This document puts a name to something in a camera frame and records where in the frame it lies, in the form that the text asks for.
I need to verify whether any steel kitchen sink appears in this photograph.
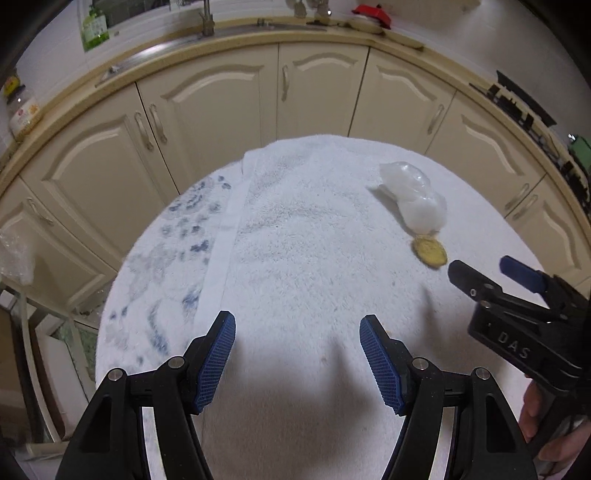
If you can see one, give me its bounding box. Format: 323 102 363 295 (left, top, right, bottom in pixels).
95 19 325 87

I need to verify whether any person's right hand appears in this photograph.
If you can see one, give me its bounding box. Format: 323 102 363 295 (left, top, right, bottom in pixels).
519 381 590 467

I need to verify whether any white towel table cover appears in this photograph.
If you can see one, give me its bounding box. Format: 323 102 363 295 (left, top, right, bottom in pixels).
96 136 537 479

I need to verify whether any small brown potato piece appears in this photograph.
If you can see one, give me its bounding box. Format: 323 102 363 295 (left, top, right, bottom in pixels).
412 236 448 269

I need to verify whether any white clear plastic bag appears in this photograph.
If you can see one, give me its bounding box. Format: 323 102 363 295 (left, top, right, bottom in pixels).
379 162 448 235

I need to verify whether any green electric cooker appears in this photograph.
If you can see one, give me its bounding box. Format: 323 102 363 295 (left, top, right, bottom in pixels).
568 134 591 174

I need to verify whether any black gas stove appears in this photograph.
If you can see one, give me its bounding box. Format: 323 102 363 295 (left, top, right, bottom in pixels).
470 70 590 215

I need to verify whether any glass jar with lid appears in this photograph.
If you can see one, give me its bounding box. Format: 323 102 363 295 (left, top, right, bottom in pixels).
3 74 42 142

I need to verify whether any steel faucet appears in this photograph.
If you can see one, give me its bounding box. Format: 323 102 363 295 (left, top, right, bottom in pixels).
200 0 215 37

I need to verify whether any green dish soap bottle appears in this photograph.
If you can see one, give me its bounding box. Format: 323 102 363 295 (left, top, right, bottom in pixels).
81 5 110 51

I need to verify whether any red pot lid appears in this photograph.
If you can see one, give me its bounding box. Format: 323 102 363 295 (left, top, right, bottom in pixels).
352 4 392 29

